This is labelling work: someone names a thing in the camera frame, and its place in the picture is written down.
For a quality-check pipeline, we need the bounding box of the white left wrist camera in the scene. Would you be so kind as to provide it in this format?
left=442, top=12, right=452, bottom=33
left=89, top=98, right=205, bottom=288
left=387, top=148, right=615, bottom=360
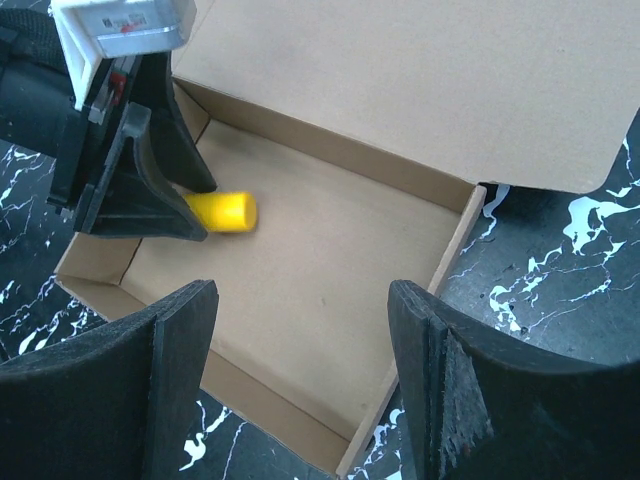
left=51, top=0, right=197, bottom=110

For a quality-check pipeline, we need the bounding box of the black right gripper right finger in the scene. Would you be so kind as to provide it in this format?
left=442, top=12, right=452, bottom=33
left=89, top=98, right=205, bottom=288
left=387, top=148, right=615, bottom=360
left=387, top=280, right=639, bottom=479

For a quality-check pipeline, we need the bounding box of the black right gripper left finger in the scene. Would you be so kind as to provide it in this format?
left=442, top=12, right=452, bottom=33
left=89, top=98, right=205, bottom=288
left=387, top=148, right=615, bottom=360
left=1, top=280, right=219, bottom=479

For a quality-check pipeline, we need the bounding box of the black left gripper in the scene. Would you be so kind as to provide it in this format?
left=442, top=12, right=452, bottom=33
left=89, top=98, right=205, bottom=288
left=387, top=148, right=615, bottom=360
left=1, top=49, right=217, bottom=242

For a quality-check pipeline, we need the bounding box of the cardboard box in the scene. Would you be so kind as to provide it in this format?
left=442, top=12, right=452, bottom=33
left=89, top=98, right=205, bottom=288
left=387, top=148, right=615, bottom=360
left=56, top=1, right=639, bottom=478

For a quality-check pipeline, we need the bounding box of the yellow cylinder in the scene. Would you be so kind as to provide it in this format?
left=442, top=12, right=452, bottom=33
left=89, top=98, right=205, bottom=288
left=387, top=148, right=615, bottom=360
left=183, top=192, right=258, bottom=233

